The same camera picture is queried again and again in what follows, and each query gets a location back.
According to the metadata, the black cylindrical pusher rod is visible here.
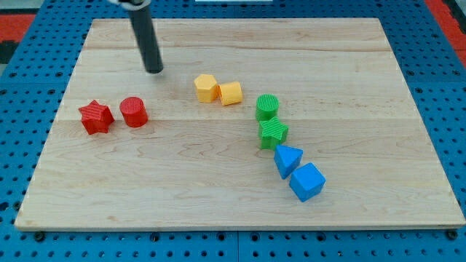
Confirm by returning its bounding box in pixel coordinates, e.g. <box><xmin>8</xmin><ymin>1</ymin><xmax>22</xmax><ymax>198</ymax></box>
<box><xmin>126</xmin><ymin>0</ymin><xmax>164</xmax><ymax>74</ymax></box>

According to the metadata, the light wooden board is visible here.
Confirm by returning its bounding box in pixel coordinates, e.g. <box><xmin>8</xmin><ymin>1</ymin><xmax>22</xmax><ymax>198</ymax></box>
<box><xmin>15</xmin><ymin>18</ymin><xmax>465</xmax><ymax>231</ymax></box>

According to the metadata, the yellow hexagon block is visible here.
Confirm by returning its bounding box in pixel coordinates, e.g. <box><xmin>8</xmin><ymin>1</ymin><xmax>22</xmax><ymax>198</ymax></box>
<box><xmin>194</xmin><ymin>74</ymin><xmax>218</xmax><ymax>103</ymax></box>

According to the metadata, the red cylinder block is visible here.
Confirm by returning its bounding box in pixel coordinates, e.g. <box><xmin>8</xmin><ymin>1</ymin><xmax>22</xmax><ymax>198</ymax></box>
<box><xmin>119</xmin><ymin>97</ymin><xmax>149</xmax><ymax>127</ymax></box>

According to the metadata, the red star block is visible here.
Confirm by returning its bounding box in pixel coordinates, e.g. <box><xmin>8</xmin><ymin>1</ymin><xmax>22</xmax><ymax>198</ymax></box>
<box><xmin>79</xmin><ymin>100</ymin><xmax>114</xmax><ymax>135</ymax></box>

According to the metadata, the yellow cylinder block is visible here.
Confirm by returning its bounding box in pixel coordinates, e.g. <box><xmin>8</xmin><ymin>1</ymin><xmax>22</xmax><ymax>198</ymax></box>
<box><xmin>218</xmin><ymin>82</ymin><xmax>243</xmax><ymax>106</ymax></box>

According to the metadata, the green cylinder block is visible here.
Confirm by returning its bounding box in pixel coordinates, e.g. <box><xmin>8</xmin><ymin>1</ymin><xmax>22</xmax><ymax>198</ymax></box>
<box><xmin>256</xmin><ymin>94</ymin><xmax>280</xmax><ymax>121</ymax></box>

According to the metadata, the green star block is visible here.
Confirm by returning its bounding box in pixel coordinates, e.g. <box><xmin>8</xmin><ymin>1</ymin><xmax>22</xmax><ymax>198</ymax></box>
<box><xmin>258</xmin><ymin>116</ymin><xmax>288</xmax><ymax>150</ymax></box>

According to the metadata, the blue triangle block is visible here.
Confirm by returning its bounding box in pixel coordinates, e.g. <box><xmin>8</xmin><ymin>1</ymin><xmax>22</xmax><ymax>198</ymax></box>
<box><xmin>274</xmin><ymin>145</ymin><xmax>304</xmax><ymax>179</ymax></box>

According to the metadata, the blue cube block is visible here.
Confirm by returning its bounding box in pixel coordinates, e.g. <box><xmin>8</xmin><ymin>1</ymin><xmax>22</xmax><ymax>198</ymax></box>
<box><xmin>289</xmin><ymin>162</ymin><xmax>326</xmax><ymax>202</ymax></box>

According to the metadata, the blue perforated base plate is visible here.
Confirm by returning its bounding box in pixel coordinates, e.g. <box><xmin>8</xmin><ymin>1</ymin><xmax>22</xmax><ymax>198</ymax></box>
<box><xmin>1</xmin><ymin>1</ymin><xmax>465</xmax><ymax>261</ymax></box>

